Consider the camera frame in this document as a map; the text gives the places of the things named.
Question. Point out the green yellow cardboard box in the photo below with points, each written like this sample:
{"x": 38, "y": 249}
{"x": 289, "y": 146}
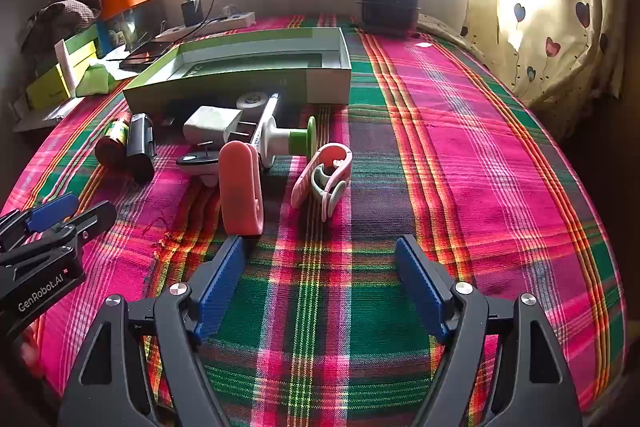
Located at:
{"x": 82, "y": 44}

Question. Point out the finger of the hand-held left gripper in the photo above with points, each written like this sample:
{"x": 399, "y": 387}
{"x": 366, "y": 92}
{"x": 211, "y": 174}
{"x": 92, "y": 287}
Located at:
{"x": 92, "y": 218}
{"x": 50, "y": 209}

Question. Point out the white round disc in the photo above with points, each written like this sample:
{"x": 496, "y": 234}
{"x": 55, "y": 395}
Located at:
{"x": 251, "y": 100}

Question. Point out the white and green spool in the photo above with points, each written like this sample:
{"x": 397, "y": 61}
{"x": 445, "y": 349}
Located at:
{"x": 285, "y": 139}

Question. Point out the red-capped bottle green label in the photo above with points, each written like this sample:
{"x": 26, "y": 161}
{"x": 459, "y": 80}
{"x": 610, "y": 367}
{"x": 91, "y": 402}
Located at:
{"x": 116, "y": 134}

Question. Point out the pink oblong case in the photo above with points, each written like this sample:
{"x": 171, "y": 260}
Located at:
{"x": 240, "y": 192}

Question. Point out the white plastic holder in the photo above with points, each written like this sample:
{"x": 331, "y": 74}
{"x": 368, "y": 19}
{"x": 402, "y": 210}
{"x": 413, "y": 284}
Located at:
{"x": 65, "y": 67}

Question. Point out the small white black gadget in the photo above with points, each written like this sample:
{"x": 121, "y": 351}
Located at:
{"x": 200, "y": 167}

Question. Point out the cream curtain with hearts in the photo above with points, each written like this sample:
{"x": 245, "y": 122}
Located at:
{"x": 550, "y": 7}

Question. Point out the black smartphone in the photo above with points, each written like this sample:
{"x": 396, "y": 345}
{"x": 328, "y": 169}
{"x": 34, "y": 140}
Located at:
{"x": 135, "y": 59}

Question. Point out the white paper sheet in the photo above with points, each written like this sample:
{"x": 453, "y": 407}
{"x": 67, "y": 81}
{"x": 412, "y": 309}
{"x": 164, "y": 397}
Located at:
{"x": 40, "y": 117}

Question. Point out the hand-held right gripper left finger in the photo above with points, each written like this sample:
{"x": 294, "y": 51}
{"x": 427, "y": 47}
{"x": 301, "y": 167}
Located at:
{"x": 222, "y": 282}

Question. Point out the grey utility knife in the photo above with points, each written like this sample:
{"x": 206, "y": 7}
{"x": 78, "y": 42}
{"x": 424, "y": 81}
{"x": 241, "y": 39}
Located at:
{"x": 265, "y": 119}

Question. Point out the pink green plaid blanket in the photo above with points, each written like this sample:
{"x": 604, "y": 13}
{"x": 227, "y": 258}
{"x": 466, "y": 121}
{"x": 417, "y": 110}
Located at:
{"x": 450, "y": 157}

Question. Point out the blue box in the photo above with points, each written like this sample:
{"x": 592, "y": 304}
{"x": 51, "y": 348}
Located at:
{"x": 107, "y": 37}

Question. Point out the green white cardboard box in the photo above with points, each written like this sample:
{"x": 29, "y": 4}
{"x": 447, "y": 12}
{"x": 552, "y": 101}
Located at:
{"x": 225, "y": 77}

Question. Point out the black flashlight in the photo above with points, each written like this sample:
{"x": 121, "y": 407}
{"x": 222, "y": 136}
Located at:
{"x": 140, "y": 147}

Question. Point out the white plug adapter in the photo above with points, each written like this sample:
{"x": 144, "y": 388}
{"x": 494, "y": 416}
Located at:
{"x": 210, "y": 122}

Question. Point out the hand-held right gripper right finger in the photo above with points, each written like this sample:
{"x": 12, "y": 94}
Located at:
{"x": 422, "y": 287}

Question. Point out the black charger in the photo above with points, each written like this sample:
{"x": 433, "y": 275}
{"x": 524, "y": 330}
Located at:
{"x": 191, "y": 12}

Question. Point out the white power strip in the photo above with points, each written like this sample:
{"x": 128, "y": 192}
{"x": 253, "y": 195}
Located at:
{"x": 225, "y": 23}

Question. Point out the pink and green clip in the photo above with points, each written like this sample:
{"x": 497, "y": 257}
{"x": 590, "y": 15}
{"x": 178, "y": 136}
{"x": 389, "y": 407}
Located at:
{"x": 327, "y": 153}

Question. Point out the dark patterned cloth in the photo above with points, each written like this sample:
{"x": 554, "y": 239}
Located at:
{"x": 60, "y": 17}

